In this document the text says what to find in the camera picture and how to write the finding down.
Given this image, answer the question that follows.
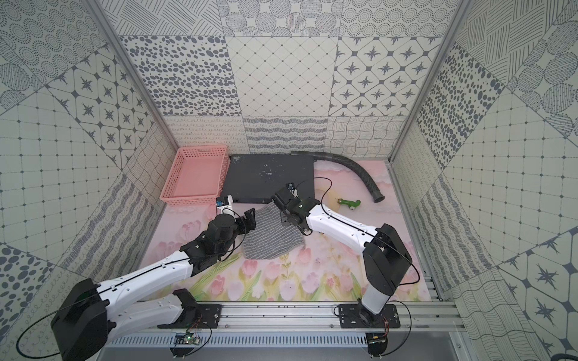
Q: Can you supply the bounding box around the grey striped square dishcloth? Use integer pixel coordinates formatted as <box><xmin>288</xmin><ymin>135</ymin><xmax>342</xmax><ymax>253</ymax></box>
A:
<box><xmin>242</xmin><ymin>202</ymin><xmax>305</xmax><ymax>260</ymax></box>

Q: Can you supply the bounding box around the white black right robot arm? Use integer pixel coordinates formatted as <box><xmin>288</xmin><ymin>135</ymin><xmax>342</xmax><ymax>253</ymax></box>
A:
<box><xmin>272</xmin><ymin>187</ymin><xmax>413</xmax><ymax>316</ymax></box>

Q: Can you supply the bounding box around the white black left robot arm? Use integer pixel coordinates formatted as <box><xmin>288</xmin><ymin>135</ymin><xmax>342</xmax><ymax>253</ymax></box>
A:
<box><xmin>51</xmin><ymin>209</ymin><xmax>256</xmax><ymax>360</ymax></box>

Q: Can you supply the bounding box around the dark grey flat electronics box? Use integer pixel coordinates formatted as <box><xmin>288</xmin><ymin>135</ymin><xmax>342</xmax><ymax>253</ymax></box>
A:
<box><xmin>221</xmin><ymin>154</ymin><xmax>315</xmax><ymax>204</ymax></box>

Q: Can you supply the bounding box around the pink perforated plastic basket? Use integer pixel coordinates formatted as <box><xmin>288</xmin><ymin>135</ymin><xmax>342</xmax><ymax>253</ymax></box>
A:
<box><xmin>160</xmin><ymin>144</ymin><xmax>230</xmax><ymax>206</ymax></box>

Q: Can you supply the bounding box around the pink floral table mat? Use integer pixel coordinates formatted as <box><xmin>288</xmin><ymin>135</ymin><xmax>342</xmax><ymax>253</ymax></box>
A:
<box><xmin>140</xmin><ymin>160</ymin><xmax>435</xmax><ymax>302</ymax></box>

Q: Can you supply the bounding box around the left small circuit board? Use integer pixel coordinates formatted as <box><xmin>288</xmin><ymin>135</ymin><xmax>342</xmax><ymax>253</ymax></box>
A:
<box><xmin>174</xmin><ymin>332</ymin><xmax>200</xmax><ymax>347</ymax></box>

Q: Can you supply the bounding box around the small circuit board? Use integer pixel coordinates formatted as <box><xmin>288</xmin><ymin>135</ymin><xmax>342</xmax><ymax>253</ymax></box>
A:
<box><xmin>174</xmin><ymin>332</ymin><xmax>200</xmax><ymax>347</ymax></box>
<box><xmin>366</xmin><ymin>332</ymin><xmax>388</xmax><ymax>357</ymax></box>

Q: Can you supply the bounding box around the right small circuit board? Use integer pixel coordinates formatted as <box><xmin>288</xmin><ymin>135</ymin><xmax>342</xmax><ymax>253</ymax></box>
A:
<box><xmin>366</xmin><ymin>332</ymin><xmax>388</xmax><ymax>357</ymax></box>

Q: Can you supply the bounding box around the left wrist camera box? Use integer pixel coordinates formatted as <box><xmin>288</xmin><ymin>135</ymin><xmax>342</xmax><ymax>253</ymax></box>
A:
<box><xmin>216</xmin><ymin>195</ymin><xmax>235</xmax><ymax>216</ymax></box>

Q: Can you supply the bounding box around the green valve near hose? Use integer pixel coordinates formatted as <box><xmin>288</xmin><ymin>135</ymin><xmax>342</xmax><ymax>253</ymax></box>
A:
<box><xmin>337</xmin><ymin>199</ymin><xmax>361</xmax><ymax>210</ymax></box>

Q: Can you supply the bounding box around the black corrugated hose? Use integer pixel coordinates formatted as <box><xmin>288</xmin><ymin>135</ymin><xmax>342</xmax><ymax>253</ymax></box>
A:
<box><xmin>291</xmin><ymin>150</ymin><xmax>386</xmax><ymax>204</ymax></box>

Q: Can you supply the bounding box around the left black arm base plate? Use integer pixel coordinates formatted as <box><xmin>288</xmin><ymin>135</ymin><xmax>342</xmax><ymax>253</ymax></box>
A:
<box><xmin>157</xmin><ymin>304</ymin><xmax>223</xmax><ymax>329</ymax></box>

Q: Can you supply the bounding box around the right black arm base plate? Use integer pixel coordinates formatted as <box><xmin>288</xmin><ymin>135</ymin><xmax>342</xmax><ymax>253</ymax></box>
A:
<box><xmin>334</xmin><ymin>303</ymin><xmax>400</xmax><ymax>329</ymax></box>

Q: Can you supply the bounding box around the aluminium front rail frame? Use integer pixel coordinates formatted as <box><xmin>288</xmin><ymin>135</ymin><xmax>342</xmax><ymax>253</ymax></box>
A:
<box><xmin>107</xmin><ymin>301</ymin><xmax>466</xmax><ymax>334</ymax></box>

